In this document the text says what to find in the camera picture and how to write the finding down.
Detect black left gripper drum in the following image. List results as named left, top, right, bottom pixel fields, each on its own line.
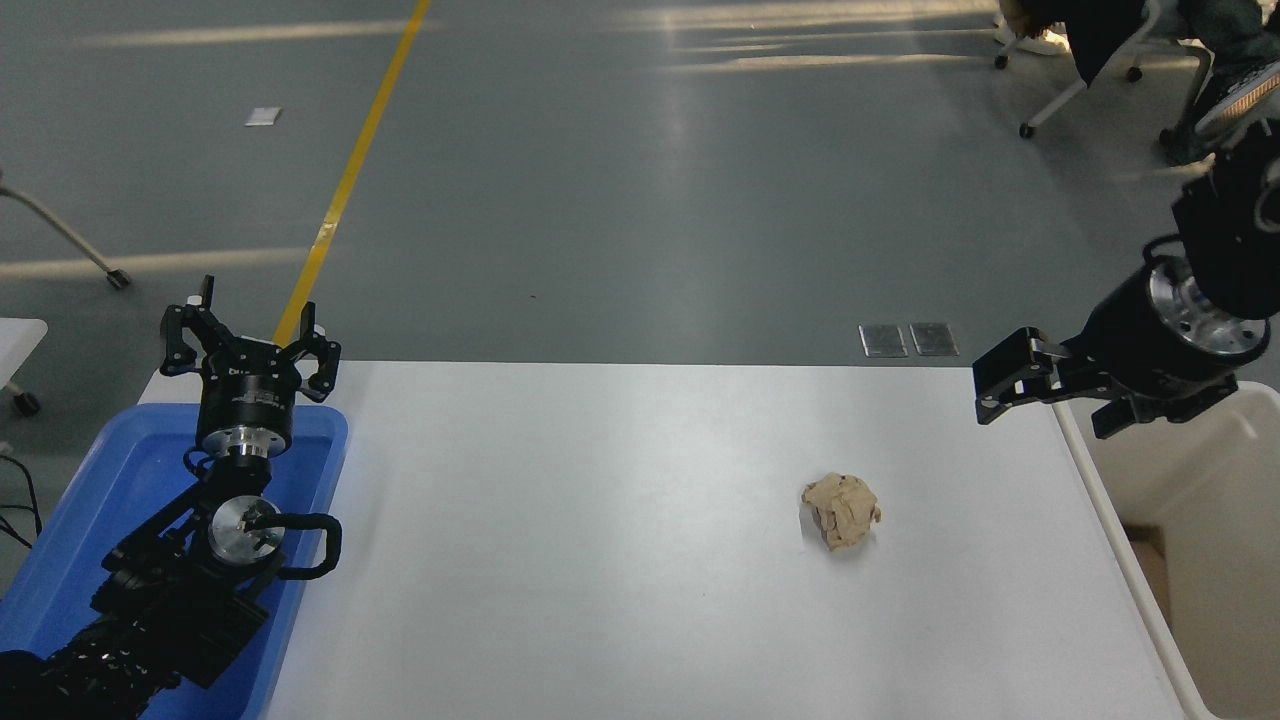
left=195, top=344, right=301, bottom=438

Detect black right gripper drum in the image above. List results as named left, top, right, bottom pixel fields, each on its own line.
left=1076, top=266, right=1253, bottom=401

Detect grey chair leg with caster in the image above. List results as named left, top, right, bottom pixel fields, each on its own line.
left=0, top=170, right=131, bottom=291

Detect blue plastic tray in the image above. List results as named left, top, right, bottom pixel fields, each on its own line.
left=0, top=403, right=349, bottom=720

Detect white cart with caster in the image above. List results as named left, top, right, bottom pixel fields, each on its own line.
left=0, top=318, right=48, bottom=419

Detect large pale bin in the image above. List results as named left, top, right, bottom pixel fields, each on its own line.
left=1050, top=380, right=1280, bottom=720

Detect crumpled tan paper ball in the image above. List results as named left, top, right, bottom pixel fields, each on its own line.
left=801, top=473, right=883, bottom=551

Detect white office chair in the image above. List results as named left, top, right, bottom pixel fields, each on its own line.
left=993, top=0, right=1216, bottom=141

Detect person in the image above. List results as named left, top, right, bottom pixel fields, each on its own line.
left=1160, top=0, right=1280, bottom=166

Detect dark jacket with fur trim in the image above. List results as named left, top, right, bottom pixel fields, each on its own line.
left=998, top=0, right=1148, bottom=91

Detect person's white shoe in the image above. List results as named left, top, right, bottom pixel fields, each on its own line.
left=995, top=20, right=1071, bottom=56

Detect black cables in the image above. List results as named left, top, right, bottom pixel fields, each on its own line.
left=0, top=455, right=43, bottom=551

